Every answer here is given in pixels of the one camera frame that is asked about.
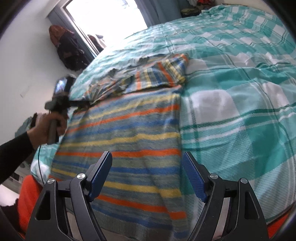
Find striped knitted sweater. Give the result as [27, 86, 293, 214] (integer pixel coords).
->
[51, 54, 189, 240]

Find black sleeved left forearm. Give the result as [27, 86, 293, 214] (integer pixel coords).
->
[0, 132, 35, 184]

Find clothes pile by headboard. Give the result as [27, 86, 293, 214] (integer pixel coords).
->
[181, 0, 215, 18]

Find person left hand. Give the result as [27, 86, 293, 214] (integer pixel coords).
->
[27, 112, 68, 149]

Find orange trousers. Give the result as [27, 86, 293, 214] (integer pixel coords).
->
[17, 175, 43, 237]

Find teal white checked bedspread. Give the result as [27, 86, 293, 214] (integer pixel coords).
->
[31, 5, 295, 224]

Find blue grey curtain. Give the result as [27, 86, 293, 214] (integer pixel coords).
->
[135, 0, 182, 27]

